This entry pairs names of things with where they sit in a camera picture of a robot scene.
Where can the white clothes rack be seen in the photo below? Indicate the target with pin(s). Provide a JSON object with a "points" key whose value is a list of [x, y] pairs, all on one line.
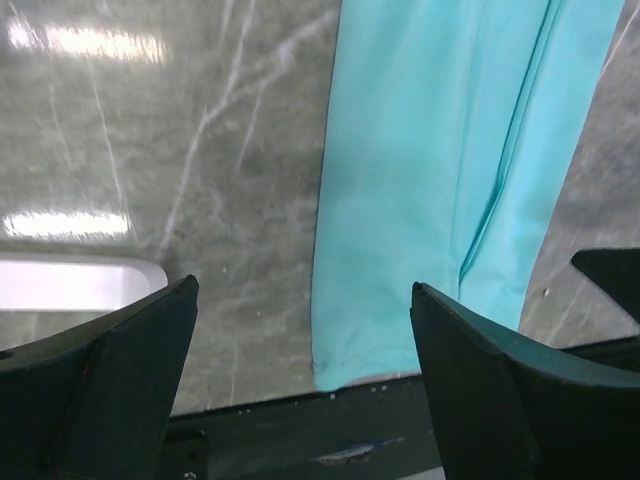
{"points": [[65, 282]]}

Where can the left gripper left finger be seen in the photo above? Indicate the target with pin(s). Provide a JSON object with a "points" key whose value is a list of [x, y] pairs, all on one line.
{"points": [[93, 402]]}

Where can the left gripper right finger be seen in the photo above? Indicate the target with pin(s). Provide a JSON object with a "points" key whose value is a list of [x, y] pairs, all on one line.
{"points": [[504, 406]]}

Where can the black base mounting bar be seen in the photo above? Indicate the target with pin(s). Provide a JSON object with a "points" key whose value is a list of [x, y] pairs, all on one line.
{"points": [[369, 431]]}

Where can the teal t shirt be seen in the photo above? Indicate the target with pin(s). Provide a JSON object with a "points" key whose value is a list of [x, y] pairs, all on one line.
{"points": [[450, 130]]}

